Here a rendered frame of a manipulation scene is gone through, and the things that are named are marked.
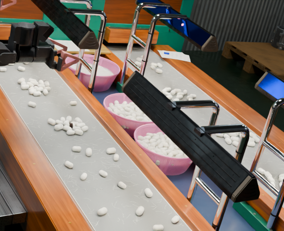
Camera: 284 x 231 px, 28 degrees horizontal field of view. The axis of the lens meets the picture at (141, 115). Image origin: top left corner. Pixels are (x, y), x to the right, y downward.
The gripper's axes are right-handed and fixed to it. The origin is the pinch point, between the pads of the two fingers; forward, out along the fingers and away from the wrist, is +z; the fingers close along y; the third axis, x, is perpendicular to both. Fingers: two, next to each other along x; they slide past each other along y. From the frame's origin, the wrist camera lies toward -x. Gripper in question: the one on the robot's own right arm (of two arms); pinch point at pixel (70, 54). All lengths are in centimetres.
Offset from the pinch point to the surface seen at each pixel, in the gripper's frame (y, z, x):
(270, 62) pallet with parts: 194, 319, 88
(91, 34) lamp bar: 11.9, 13.6, -2.8
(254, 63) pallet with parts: 199, 303, 91
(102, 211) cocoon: -46, -5, 32
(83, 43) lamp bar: 12.0, 10.7, 0.7
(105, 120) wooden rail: 5.7, 23.4, 30.4
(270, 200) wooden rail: -57, 55, 30
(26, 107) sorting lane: 24.8, -1.8, 33.3
